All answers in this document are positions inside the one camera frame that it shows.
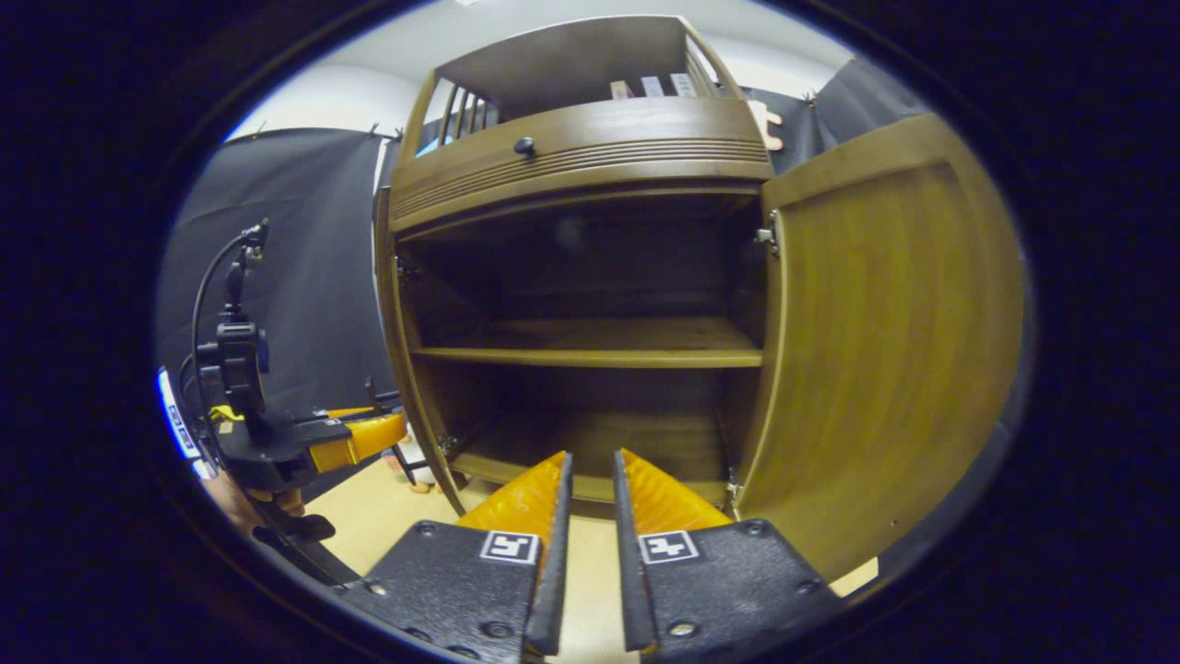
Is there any wooden cabinet door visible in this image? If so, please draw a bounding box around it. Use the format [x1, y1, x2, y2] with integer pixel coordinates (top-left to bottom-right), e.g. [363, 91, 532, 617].
[736, 113, 1026, 584]
[372, 184, 467, 517]

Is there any black cable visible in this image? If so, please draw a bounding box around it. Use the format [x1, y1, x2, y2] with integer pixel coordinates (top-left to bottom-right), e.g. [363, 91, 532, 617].
[190, 231, 246, 444]

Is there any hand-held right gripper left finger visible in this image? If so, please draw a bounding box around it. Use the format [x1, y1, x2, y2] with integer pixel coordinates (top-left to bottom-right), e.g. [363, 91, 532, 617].
[336, 450, 574, 664]

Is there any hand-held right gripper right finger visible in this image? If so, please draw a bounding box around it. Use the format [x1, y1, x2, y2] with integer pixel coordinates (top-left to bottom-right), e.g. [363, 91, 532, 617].
[613, 448, 844, 658]

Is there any wooden inner shelf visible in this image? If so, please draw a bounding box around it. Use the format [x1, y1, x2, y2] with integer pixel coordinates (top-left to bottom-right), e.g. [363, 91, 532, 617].
[411, 317, 765, 371]

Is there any wooden ribbed drawer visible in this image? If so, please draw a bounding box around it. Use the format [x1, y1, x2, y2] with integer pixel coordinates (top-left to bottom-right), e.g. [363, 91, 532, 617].
[387, 96, 775, 233]

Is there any wooden double-door shoe cabinet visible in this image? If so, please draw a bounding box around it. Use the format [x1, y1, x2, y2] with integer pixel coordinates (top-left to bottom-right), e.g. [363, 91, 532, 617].
[373, 16, 785, 519]

